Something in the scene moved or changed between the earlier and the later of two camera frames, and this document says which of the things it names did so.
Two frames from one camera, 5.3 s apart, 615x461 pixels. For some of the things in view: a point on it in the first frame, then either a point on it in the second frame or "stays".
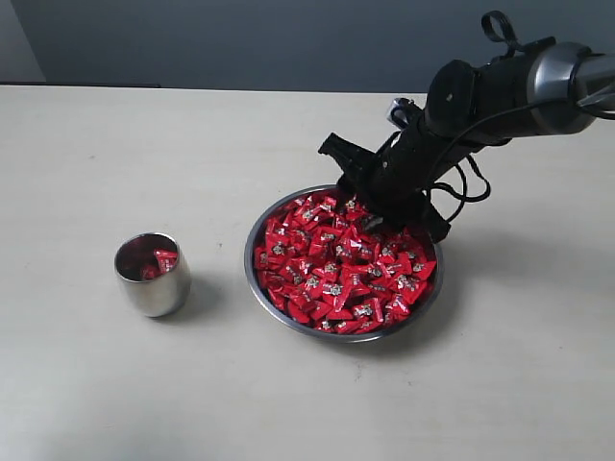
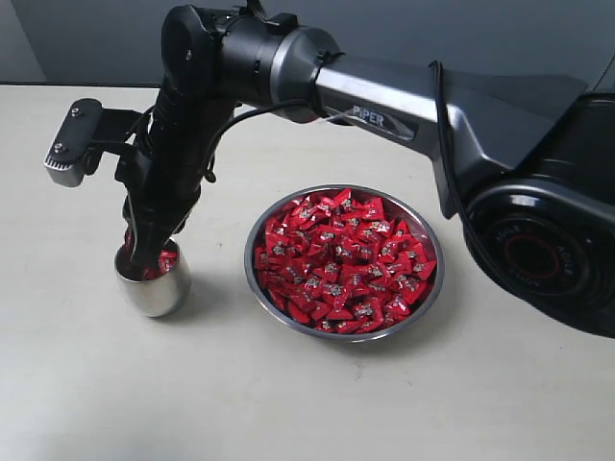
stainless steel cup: (164, 298) stays
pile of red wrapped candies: (323, 261) stays
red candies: (146, 257) stays
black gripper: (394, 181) to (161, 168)
